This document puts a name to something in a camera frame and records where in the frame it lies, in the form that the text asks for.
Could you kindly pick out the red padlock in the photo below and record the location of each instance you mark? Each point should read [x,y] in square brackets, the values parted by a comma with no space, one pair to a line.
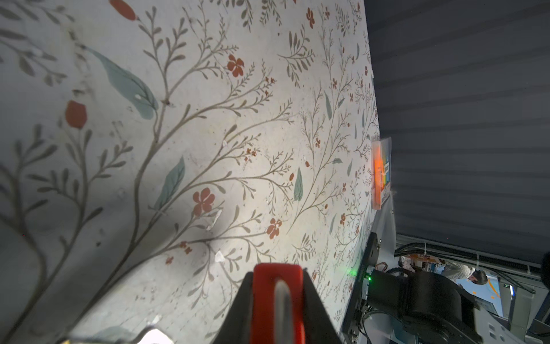
[278,306]

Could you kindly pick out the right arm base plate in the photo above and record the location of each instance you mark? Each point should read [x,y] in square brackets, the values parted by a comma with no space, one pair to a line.
[351,328]

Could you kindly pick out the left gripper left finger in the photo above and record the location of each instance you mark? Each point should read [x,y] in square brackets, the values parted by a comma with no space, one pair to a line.
[236,328]

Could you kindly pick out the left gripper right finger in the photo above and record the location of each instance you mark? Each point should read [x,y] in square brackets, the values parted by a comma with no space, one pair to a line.
[317,323]

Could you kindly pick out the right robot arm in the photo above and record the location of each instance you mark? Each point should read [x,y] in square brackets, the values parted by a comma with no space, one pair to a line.
[427,305]

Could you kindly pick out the highlighter pack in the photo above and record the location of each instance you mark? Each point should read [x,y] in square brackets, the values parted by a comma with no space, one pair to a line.
[381,172]

